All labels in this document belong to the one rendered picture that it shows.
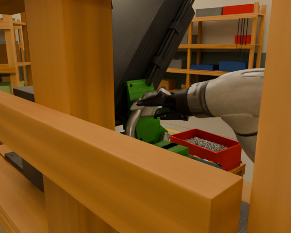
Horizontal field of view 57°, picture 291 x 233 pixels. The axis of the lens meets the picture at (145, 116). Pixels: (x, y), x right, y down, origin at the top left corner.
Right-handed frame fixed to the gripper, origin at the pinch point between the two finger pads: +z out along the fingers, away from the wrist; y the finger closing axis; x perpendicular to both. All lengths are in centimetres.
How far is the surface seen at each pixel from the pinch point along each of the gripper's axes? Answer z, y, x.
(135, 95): 4.3, 2.0, -4.3
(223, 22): 264, -273, -478
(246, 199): -17.2, -40.0, 9.5
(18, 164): 59, 6, 26
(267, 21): 170, -300, -464
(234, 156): 7, -65, -19
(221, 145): 17, -65, -26
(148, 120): 4.4, -6.8, -0.4
